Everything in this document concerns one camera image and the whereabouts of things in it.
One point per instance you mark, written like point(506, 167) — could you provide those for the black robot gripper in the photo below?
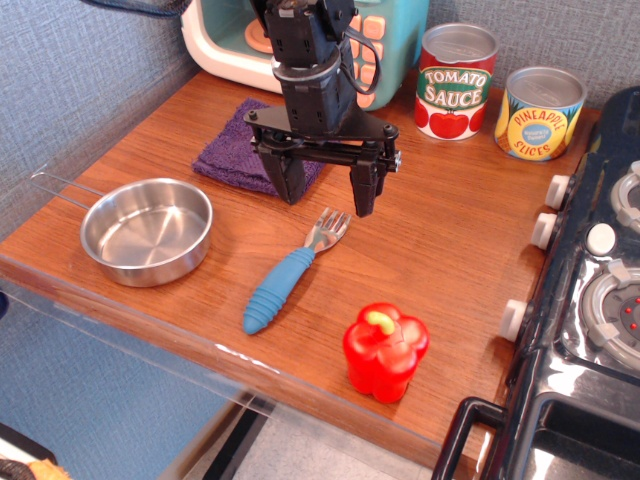
point(321, 121)

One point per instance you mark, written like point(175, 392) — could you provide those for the red toy capsicum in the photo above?
point(383, 350)

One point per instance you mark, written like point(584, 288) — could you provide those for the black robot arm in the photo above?
point(304, 33)

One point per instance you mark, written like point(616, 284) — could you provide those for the purple folded cloth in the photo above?
point(230, 157)

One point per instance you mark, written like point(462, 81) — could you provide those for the toy microwave oven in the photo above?
point(226, 40)

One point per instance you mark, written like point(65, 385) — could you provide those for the tomato sauce can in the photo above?
point(454, 78)

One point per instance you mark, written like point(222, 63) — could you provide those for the stainless steel pan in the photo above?
point(146, 233)

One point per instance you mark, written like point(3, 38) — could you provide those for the pineapple slices can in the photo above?
point(539, 112)

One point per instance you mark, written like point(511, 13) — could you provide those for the white stove knob middle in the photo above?
point(543, 230)

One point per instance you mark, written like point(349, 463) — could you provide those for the white stove knob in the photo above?
point(556, 191)
point(512, 318)
point(543, 230)

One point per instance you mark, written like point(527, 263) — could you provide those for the white stove knob lower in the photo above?
point(512, 318)

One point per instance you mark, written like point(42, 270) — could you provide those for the white stove knob upper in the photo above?
point(556, 191)

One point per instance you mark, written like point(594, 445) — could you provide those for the clear acrylic table guard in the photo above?
point(298, 360)

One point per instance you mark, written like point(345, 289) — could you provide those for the black toy stove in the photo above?
point(572, 407)

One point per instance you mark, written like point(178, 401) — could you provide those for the blue handled metal fork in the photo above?
point(272, 293)

